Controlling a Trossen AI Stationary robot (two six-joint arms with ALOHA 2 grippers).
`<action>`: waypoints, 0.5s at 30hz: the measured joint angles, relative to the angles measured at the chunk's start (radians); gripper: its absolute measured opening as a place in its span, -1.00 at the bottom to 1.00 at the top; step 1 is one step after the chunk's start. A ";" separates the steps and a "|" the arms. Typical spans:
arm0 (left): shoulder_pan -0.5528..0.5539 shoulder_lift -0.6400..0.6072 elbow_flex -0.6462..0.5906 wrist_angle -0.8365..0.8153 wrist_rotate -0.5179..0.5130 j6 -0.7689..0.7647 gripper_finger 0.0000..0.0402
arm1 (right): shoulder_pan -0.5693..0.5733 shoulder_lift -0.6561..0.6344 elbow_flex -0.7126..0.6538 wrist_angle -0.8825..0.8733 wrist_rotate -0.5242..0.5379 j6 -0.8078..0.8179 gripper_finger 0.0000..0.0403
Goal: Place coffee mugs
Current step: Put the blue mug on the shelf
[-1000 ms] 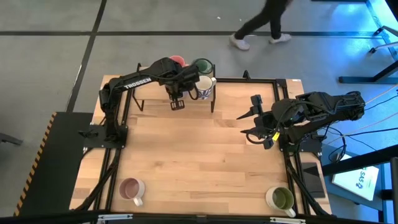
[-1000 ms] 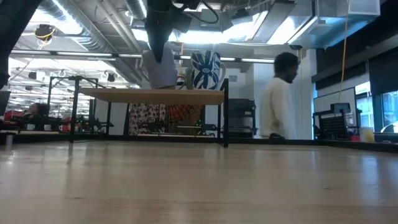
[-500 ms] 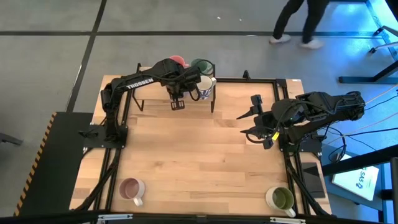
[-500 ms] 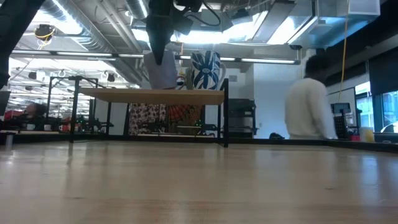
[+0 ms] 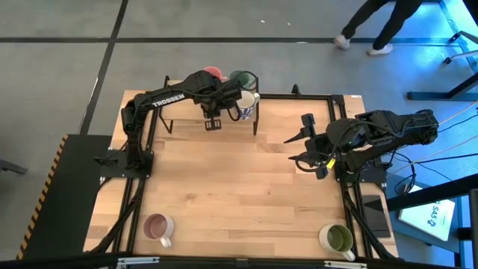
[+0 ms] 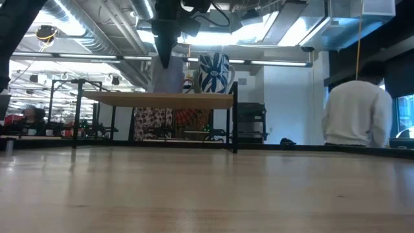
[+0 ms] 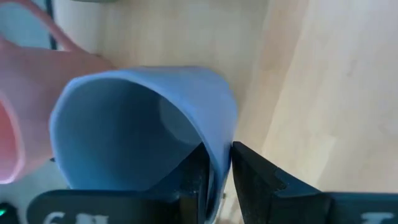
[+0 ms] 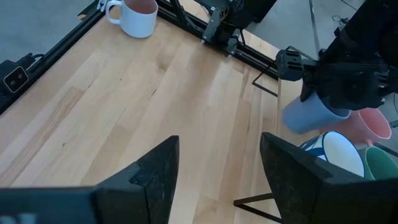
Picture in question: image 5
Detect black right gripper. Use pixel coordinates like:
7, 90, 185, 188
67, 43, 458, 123
282, 113, 347, 169

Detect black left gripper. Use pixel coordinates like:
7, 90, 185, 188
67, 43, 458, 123
200, 81, 244, 123

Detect white blue floral mug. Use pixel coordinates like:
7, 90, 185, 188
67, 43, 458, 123
234, 90, 261, 121

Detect teal green mug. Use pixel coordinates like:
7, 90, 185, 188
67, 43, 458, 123
228, 69, 258, 93

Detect pink mug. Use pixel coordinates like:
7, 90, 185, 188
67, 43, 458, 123
203, 66, 229, 82

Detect white mug olive inside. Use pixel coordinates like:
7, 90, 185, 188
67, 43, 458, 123
318, 223, 356, 262

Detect white mug mauve inside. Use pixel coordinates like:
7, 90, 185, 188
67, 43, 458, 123
142, 213, 176, 249

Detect wooden shelf black legs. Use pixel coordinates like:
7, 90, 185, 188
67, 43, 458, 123
158, 76, 261, 136

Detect black tablet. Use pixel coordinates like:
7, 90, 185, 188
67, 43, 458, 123
361, 194, 392, 239

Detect black slanted beam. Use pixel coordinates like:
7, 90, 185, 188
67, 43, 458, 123
385, 173, 478, 213

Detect white printed sign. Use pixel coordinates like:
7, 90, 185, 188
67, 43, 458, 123
397, 185, 457, 242

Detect black desk foot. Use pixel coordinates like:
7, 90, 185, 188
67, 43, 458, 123
406, 72, 478, 102

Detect black crossbar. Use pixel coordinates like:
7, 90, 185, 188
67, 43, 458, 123
0, 253, 478, 269

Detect person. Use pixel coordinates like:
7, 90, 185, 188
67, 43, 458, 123
333, 0, 423, 57

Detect grey chair base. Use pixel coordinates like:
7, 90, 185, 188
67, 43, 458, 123
443, 30, 478, 65

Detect black mat hazard stripe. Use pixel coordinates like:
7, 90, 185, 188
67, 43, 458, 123
15, 133, 114, 261

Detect dark metal stand foot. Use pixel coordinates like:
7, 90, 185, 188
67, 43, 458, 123
0, 158, 29, 176

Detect black aluminium table frame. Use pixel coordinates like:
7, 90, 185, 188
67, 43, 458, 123
84, 84, 400, 262

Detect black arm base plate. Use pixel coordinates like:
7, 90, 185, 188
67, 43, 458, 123
335, 164, 388, 185
95, 149, 155, 179

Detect silver metal bracket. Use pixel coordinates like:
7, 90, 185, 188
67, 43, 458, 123
116, 256, 161, 267
323, 260, 369, 269

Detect black power cable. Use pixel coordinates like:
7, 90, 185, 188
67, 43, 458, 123
388, 151, 478, 197

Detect yellow extension cable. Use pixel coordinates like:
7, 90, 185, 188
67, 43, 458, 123
436, 99, 478, 128

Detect black upright post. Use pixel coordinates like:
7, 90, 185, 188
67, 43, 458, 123
453, 188, 478, 269

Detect blue-lit metal rail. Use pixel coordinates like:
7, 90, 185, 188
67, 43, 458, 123
438, 0, 478, 74

